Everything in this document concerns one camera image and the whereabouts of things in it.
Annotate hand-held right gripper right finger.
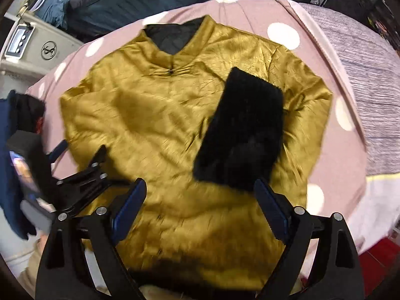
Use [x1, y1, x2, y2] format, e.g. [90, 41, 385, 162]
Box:
[253, 177, 366, 300]

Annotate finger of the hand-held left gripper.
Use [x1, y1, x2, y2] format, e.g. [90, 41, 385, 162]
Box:
[46, 139, 69, 165]
[57, 144, 109, 189]

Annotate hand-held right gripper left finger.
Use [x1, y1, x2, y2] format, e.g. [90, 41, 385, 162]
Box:
[34, 177, 148, 300]

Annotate golden satin jacket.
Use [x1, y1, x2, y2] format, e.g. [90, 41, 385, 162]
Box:
[59, 15, 333, 291]

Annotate black fuzzy cloth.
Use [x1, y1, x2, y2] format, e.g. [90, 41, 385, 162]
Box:
[192, 66, 285, 193]

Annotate person's left forearm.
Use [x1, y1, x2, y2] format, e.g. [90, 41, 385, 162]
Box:
[18, 240, 47, 299]

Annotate navy cloth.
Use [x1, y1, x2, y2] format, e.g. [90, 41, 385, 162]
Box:
[0, 90, 41, 241]

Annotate black hanging cloth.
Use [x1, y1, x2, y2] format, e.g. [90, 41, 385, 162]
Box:
[15, 93, 47, 133]

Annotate pink polka dot blanket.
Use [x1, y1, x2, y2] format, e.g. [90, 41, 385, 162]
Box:
[25, 0, 369, 300]

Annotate white appliance with display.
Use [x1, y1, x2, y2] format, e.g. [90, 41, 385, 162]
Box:
[0, 11, 85, 76]

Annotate red bed base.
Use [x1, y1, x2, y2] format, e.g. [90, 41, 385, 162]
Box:
[359, 237, 399, 290]

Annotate blue puffer jacket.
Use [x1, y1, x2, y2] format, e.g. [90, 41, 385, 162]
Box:
[37, 0, 268, 36]

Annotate small white device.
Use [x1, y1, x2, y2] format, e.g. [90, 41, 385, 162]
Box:
[26, 0, 48, 12]

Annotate grey striped bedsheet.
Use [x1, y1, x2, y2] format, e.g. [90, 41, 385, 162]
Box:
[298, 2, 400, 255]

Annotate black metal rack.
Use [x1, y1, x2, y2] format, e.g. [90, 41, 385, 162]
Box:
[321, 0, 400, 49]

